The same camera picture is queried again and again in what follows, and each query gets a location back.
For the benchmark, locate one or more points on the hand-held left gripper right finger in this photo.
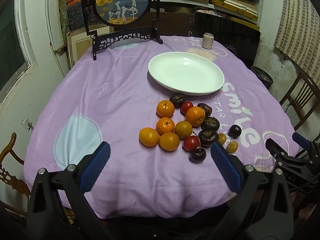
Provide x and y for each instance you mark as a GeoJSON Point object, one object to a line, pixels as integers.
{"type": "Point", "coordinates": [225, 165]}

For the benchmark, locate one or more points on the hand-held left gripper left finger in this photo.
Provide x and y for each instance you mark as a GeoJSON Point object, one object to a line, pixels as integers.
{"type": "Point", "coordinates": [96, 165]}

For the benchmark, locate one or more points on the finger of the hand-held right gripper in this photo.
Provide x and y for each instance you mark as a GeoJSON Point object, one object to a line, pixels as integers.
{"type": "Point", "coordinates": [301, 140]}
{"type": "Point", "coordinates": [277, 150]}

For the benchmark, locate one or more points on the yellow cherry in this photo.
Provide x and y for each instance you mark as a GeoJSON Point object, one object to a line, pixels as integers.
{"type": "Point", "coordinates": [232, 146]}
{"type": "Point", "coordinates": [222, 138]}

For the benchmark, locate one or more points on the dark mangosteen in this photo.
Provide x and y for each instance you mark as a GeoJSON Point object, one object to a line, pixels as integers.
{"type": "Point", "coordinates": [210, 123]}
{"type": "Point", "coordinates": [208, 137]}

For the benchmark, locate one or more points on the dark plum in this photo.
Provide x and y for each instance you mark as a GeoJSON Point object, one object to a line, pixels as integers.
{"type": "Point", "coordinates": [235, 131]}

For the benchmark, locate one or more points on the yellow citrus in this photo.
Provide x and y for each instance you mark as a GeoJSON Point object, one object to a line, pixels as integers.
{"type": "Point", "coordinates": [183, 129]}
{"type": "Point", "coordinates": [149, 137]}
{"type": "Point", "coordinates": [169, 141]}

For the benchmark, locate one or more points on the orange mandarin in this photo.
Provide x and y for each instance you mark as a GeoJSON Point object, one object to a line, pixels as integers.
{"type": "Point", "coordinates": [165, 126]}
{"type": "Point", "coordinates": [165, 108]}
{"type": "Point", "coordinates": [195, 116]}

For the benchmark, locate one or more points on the white oval plate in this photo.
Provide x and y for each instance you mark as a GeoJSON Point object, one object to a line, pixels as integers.
{"type": "Point", "coordinates": [186, 73]}

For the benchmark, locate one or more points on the dark purple cherry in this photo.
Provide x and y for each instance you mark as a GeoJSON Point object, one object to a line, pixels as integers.
{"type": "Point", "coordinates": [198, 155]}

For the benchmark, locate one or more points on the red cherry tomato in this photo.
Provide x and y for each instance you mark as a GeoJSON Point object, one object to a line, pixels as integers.
{"type": "Point", "coordinates": [186, 107]}
{"type": "Point", "coordinates": [191, 143]}

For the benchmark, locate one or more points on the wooden slatted chair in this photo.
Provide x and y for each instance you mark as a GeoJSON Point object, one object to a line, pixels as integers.
{"type": "Point", "coordinates": [289, 90]}

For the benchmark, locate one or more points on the dark brown water chestnut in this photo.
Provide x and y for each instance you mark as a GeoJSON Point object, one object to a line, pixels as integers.
{"type": "Point", "coordinates": [177, 100]}
{"type": "Point", "coordinates": [205, 109]}

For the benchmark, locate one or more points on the purple printed tablecloth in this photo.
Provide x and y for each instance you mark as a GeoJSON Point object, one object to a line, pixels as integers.
{"type": "Point", "coordinates": [120, 92]}

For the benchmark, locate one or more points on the black round disc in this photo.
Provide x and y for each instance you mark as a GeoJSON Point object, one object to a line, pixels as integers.
{"type": "Point", "coordinates": [261, 74]}

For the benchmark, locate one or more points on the carved wooden chair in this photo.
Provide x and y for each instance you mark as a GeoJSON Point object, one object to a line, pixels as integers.
{"type": "Point", "coordinates": [10, 147]}

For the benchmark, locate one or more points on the tile patterned curtain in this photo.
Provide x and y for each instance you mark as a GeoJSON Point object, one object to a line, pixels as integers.
{"type": "Point", "coordinates": [300, 25]}

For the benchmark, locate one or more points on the pale drink can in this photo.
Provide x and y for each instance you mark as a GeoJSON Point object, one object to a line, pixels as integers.
{"type": "Point", "coordinates": [207, 41]}

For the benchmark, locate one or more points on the black flat panel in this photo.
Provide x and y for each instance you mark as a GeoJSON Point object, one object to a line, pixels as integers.
{"type": "Point", "coordinates": [225, 27]}

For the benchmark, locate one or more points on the window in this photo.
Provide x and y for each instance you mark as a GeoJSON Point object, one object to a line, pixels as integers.
{"type": "Point", "coordinates": [10, 50]}

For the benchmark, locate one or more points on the white door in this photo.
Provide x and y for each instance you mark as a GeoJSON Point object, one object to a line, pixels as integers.
{"type": "Point", "coordinates": [53, 25]}

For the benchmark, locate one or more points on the stack of flat wooden boxes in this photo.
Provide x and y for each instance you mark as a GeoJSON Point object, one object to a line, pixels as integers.
{"type": "Point", "coordinates": [235, 5]}

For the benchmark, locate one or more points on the blue patterned box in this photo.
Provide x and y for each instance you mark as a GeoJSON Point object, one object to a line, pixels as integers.
{"type": "Point", "coordinates": [76, 13]}

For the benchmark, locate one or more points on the round deer picture screen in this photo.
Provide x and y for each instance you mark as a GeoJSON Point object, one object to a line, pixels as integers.
{"type": "Point", "coordinates": [120, 2]}

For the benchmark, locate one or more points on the cream picture frame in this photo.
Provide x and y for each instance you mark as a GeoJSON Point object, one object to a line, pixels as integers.
{"type": "Point", "coordinates": [80, 45]}

